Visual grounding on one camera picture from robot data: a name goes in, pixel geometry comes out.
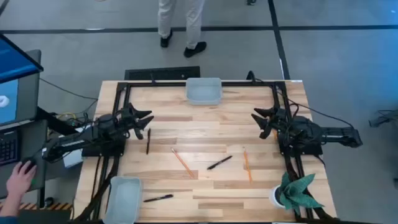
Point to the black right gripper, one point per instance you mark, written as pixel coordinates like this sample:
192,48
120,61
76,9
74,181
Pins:
280,121

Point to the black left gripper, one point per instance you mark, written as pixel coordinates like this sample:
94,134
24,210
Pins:
126,119

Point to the black scale pen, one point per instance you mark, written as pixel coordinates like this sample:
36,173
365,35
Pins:
158,198
219,162
148,141

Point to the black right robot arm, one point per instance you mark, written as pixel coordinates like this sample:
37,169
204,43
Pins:
335,133

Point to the person's forearm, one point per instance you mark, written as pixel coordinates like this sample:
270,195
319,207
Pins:
9,205

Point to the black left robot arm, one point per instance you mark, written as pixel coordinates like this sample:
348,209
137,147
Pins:
77,141

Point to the white box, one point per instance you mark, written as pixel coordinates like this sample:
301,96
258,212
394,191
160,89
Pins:
74,158

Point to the white plant pot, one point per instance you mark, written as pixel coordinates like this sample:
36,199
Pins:
274,196

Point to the person's black shoe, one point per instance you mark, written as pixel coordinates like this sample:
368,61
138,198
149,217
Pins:
166,40
195,49

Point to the green fabric plant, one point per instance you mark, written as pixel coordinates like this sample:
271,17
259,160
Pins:
293,194

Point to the grey desk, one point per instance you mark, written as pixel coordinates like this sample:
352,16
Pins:
32,143

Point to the person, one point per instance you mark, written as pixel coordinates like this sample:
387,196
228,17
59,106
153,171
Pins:
194,18

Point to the grey bezel monitor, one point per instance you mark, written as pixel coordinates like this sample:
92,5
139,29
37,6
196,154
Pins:
28,99

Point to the yellow black hazard strip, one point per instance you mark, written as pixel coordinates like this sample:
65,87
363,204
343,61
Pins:
59,206

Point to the black computer mouse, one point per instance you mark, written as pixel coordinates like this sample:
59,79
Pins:
29,165

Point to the black equipment base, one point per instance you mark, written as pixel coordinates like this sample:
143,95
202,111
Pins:
385,119

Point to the person's hand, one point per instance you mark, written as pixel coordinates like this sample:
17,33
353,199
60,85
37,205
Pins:
20,182

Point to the black keyboard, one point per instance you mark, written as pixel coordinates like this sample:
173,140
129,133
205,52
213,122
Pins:
7,149

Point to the blue screen monitor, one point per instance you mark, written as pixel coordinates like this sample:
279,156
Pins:
15,62

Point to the black aluminium frame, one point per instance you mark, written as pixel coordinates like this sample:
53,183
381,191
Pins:
168,84

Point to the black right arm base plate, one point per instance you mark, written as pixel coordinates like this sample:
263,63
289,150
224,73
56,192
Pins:
311,151

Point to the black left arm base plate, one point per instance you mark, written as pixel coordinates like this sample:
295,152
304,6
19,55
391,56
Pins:
93,152

